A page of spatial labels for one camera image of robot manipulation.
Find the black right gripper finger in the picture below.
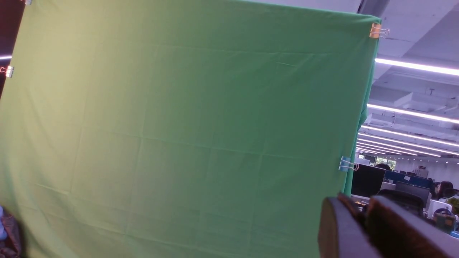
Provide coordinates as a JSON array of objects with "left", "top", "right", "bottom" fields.
[{"left": 318, "top": 193, "right": 459, "bottom": 258}]

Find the black computer monitor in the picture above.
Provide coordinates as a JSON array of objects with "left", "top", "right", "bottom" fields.
[{"left": 351, "top": 164, "right": 386, "bottom": 198}]

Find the seated office person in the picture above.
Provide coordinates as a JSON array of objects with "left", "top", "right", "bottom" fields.
[{"left": 434, "top": 181, "right": 456, "bottom": 200}]

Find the blue binder clip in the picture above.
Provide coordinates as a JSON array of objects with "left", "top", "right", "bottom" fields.
[{"left": 338, "top": 156, "right": 360, "bottom": 173}]

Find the ceiling light strip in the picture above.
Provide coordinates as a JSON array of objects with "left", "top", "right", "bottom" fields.
[
  {"left": 367, "top": 104, "right": 459, "bottom": 124},
  {"left": 374, "top": 58, "right": 459, "bottom": 76}
]

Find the orange binder clip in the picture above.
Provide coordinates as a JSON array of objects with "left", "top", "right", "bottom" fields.
[{"left": 369, "top": 23, "right": 390, "bottom": 39}]

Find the green backdrop cloth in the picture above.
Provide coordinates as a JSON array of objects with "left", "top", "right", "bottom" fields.
[{"left": 1, "top": 0, "right": 381, "bottom": 258}]

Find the dark gray crumpled garment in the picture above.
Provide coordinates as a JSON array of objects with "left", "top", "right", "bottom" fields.
[{"left": 0, "top": 206, "right": 22, "bottom": 258}]

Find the left edge binder clip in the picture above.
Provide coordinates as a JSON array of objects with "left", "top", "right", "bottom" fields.
[{"left": 0, "top": 66, "right": 15, "bottom": 78}]

